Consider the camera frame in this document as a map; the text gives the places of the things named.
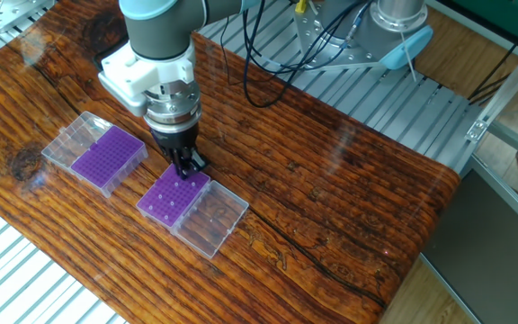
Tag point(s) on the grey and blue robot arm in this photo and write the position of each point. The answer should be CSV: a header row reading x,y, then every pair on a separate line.
x,y
158,31

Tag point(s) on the yellow connector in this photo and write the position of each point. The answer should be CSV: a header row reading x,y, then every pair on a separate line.
x,y
301,5

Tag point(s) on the glossy wood grain mat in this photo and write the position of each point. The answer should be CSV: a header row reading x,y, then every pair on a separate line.
x,y
313,198

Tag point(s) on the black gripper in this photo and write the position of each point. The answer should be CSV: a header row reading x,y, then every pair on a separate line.
x,y
177,138

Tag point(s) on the aluminium frame profile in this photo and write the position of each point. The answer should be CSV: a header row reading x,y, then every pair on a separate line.
x,y
511,94

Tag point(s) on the green board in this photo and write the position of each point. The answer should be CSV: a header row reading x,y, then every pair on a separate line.
x,y
511,18

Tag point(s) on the silver corner bracket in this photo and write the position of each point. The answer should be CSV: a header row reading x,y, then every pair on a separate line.
x,y
477,130

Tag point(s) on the silver robot mounting plate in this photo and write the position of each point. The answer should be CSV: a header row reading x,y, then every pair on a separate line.
x,y
331,54

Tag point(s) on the white wrist adapter housing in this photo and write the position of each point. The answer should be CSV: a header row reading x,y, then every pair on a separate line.
x,y
126,76

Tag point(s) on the thin white rod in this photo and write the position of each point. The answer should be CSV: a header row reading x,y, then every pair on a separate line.
x,y
412,63

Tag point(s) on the light blue plastic piece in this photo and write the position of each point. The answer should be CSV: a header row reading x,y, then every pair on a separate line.
x,y
403,49

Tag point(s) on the purple pipette tip holder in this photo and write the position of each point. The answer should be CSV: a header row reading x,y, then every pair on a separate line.
x,y
174,205
106,160

